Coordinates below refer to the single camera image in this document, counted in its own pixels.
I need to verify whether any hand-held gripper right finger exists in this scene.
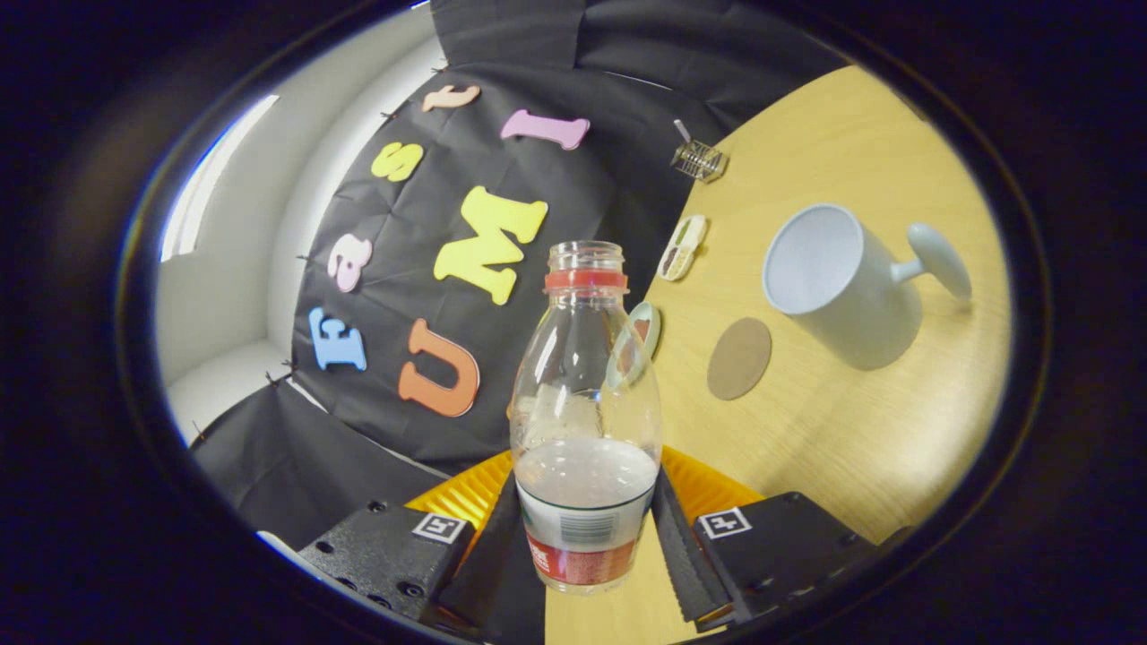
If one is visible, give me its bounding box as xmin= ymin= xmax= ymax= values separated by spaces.
xmin=652 ymin=445 xmax=884 ymax=632

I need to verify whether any brown round coaster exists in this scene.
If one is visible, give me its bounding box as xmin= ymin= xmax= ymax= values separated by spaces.
xmin=706 ymin=317 xmax=773 ymax=401

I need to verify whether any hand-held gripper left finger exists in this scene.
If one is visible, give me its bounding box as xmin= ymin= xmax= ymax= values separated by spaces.
xmin=296 ymin=448 xmax=548 ymax=641

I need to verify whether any large ceiling light panel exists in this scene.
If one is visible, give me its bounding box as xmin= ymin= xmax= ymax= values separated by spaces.
xmin=161 ymin=94 xmax=280 ymax=262

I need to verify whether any light blue cup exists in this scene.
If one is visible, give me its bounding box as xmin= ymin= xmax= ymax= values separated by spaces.
xmin=762 ymin=203 xmax=973 ymax=371

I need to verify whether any clear juice bottle red label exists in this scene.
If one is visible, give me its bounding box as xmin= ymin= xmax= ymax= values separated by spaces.
xmin=509 ymin=240 xmax=664 ymax=595

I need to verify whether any wooden table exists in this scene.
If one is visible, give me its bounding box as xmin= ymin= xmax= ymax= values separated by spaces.
xmin=542 ymin=64 xmax=1013 ymax=645

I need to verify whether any white divided sauce dish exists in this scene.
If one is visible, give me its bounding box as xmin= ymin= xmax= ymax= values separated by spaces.
xmin=656 ymin=214 xmax=709 ymax=282

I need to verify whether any light green plate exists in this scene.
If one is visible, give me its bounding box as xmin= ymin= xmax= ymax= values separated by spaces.
xmin=605 ymin=300 xmax=662 ymax=391

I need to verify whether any wire mesh utensil holder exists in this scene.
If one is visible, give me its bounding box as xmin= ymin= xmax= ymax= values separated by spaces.
xmin=670 ymin=139 xmax=729 ymax=184

